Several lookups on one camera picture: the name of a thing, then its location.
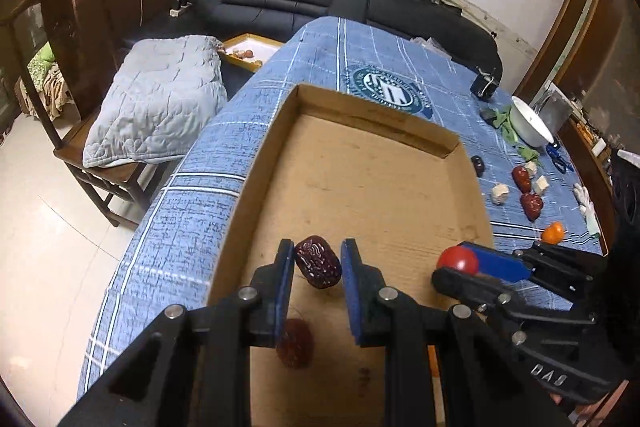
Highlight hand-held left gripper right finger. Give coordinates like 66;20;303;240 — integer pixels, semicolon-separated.
340;237;561;427

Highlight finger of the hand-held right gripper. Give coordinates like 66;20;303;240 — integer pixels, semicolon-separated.
462;241;608;309
431;268;597;341

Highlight wooden tray with food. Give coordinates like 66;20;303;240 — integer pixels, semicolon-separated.
218;33;286;72

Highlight white glove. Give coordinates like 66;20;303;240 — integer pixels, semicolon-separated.
572;183;601;238

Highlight brown cardboard box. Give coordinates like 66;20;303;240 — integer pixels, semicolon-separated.
205;83;496;427

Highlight grey quilted blanket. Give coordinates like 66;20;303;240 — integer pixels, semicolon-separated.
82;34;228;170

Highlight blue scissors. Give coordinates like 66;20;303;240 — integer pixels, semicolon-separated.
545;143;573;172

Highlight patterned blanket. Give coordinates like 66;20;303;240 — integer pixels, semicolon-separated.
17;42;76;118

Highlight metal pitcher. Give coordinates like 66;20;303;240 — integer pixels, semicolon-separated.
532;83;573;135

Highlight wooden door frame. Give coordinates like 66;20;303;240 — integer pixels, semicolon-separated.
515;0;640;148

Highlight small red round tomato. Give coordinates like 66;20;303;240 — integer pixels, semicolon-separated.
436;245;480;275

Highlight small orange tangerine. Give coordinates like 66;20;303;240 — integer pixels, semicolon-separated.
541;222;566;245

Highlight black clip box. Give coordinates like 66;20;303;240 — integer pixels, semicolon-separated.
470;67;499;102

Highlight white bowl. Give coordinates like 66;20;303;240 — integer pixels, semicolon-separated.
510;96;555;148

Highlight red dried jujube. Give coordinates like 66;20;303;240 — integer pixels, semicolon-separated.
294;235;343;290
276;318;315;369
511;165;532;194
520;193;544;222

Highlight green cloth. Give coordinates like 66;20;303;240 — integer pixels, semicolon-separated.
492;106;541;162

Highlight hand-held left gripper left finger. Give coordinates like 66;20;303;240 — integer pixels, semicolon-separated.
57;238;296;427

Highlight blue plaid tablecloth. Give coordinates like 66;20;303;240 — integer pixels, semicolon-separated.
76;16;608;403

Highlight dark wooden chair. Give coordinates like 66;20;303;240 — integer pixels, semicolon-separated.
0;0;173;228

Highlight black leather sofa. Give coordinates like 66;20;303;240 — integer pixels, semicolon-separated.
197;0;503;102

